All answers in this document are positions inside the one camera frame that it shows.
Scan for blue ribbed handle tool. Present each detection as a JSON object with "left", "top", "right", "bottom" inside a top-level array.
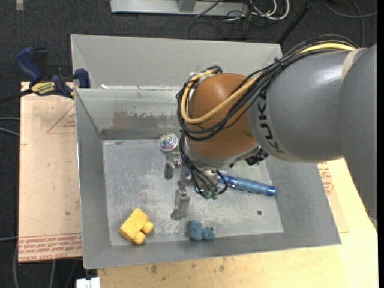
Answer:
[{"left": 216, "top": 170, "right": 277, "bottom": 197}]

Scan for blue-grey toy block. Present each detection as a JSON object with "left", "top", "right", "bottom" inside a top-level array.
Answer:
[{"left": 187, "top": 220, "right": 216, "bottom": 241}]

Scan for brown cardboard board, red print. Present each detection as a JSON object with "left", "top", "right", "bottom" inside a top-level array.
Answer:
[{"left": 17, "top": 81, "right": 350, "bottom": 264}]

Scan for shiny silver round top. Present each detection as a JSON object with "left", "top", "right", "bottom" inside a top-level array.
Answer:
[{"left": 158, "top": 133, "right": 179, "bottom": 154}]

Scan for grey metal bin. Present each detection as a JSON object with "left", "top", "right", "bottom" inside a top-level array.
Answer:
[{"left": 70, "top": 34, "right": 342, "bottom": 270}]

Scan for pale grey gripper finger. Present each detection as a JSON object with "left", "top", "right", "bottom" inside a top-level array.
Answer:
[
  {"left": 164, "top": 157, "right": 183, "bottom": 180},
  {"left": 170, "top": 189, "right": 191, "bottom": 221}
]

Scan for black cylinder on white bracket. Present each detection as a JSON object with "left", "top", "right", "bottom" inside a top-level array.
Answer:
[{"left": 245, "top": 148, "right": 270, "bottom": 166}]

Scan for yellow toy block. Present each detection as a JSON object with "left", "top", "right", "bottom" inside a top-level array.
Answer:
[{"left": 117, "top": 207, "right": 155, "bottom": 246}]

